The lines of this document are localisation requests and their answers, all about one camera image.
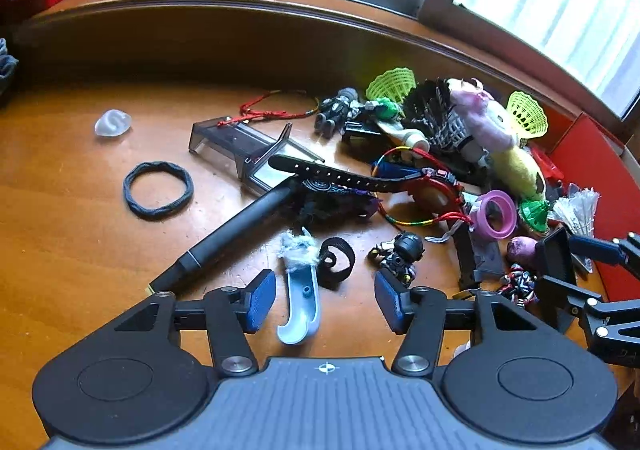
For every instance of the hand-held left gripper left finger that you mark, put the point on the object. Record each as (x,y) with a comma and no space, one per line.
(260,302)

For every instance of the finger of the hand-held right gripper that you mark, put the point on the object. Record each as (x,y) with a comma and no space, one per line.
(557,255)
(595,250)

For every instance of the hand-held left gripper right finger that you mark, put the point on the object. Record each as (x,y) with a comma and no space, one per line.
(390,302)

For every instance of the pink clay lump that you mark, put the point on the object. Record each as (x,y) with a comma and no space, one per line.
(522,250)

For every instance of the blue shoehorn with white fluff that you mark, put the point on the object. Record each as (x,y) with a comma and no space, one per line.
(300,300)

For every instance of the wooden desktop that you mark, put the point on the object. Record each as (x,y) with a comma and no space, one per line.
(75,240)

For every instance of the white feather shuttlecock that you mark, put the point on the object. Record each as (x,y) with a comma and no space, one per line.
(577,207)

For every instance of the small red blue figure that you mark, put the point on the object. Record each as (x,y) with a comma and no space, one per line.
(520,282)

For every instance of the green spinning top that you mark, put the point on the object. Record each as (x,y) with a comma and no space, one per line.
(532,215)

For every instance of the black helmet figure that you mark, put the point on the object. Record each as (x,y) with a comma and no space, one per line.
(405,250)

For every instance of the pink tape roll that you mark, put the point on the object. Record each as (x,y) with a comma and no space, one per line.
(510,217)

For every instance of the black marker pen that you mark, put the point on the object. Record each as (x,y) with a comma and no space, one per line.
(230,235)

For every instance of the large red cardboard box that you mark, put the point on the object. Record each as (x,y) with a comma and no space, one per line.
(595,169)

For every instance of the red plastic funnel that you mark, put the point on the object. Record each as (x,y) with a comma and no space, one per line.
(547,167)

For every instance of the large yellow plush toy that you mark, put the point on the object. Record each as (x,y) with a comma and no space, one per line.
(520,167)

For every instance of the purple black toy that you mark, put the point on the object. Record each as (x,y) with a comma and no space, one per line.
(340,202)

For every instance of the red black watch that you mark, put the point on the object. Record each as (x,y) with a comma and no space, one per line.
(440,187)

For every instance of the large green plastic shuttlecock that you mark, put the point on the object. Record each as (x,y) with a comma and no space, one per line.
(527,114)

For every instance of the pink plush toy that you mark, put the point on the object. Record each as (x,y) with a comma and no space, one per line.
(482,117)

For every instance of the small white bottle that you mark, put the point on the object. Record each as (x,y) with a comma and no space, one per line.
(407,137)

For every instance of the small black box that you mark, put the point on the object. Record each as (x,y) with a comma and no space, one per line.
(360,129)

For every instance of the black feather shuttlecock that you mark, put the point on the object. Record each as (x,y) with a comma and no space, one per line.
(432,109)

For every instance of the grey robot figure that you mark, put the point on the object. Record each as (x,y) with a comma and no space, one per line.
(337,107)

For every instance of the small green plastic shuttlecock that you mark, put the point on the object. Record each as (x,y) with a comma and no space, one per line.
(392,82)

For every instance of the translucent white silicone piece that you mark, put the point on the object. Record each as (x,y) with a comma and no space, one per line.
(112,123)

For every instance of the blue denim cloth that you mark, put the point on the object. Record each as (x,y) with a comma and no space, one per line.
(5,67)

